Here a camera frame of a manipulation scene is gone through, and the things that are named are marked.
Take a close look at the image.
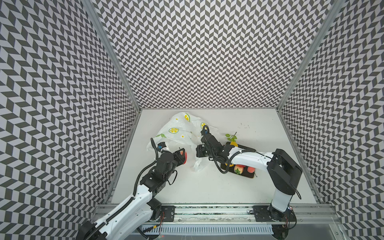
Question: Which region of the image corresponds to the red orange fake fruit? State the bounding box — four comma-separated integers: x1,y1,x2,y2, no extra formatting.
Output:
183,152,188,164

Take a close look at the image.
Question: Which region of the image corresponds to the yellow fake pear with leaves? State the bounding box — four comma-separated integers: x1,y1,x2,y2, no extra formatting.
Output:
225,133,239,147

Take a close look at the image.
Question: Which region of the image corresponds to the white plastic bag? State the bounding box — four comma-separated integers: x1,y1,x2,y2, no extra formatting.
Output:
153,112,219,172

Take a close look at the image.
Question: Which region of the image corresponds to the red fake strawberry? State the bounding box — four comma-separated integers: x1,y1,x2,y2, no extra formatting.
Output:
234,165,246,175

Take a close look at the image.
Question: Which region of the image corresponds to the pink fake peach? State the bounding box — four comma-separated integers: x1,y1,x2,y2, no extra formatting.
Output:
247,167,256,174

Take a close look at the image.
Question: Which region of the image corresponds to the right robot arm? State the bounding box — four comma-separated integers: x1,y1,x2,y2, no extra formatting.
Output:
196,130,303,224

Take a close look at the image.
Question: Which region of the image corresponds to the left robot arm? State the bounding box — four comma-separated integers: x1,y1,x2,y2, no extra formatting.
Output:
76,148,187,240

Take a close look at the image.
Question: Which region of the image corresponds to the black square tray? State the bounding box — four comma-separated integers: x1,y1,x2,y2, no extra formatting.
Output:
226,142,256,179

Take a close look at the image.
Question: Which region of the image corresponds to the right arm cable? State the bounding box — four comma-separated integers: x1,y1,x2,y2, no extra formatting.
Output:
201,124,274,175

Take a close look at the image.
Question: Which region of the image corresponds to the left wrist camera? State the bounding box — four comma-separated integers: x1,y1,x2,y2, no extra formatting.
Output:
157,142,167,152

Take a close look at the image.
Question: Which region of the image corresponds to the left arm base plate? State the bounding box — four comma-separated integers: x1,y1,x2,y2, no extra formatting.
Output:
151,205,176,222

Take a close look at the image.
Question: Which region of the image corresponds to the aluminium front rail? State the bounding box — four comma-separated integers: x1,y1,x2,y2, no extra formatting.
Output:
89,203,341,226

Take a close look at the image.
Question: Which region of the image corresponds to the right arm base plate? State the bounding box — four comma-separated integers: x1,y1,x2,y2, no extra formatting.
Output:
249,205,297,223

